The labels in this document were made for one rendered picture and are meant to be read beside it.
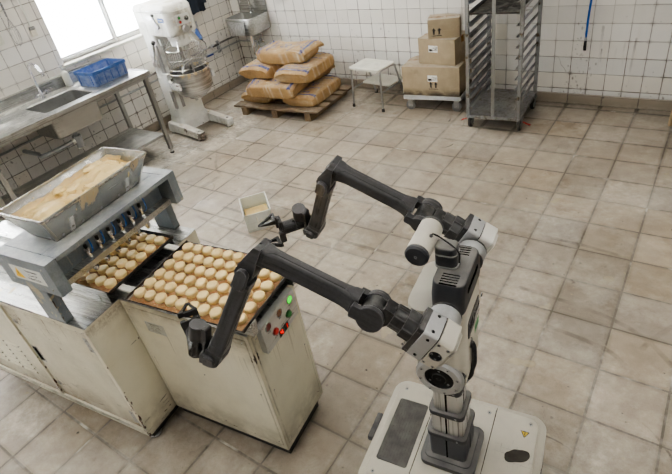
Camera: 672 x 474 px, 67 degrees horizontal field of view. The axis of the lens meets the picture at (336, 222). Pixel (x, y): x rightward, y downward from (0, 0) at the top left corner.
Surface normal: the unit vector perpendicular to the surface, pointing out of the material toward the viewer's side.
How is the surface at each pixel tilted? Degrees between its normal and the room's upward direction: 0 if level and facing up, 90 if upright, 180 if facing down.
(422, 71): 86
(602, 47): 90
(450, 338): 30
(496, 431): 0
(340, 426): 0
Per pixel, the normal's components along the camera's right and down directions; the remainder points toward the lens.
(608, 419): -0.16, -0.81
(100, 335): 0.88, 0.14
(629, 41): -0.54, 0.54
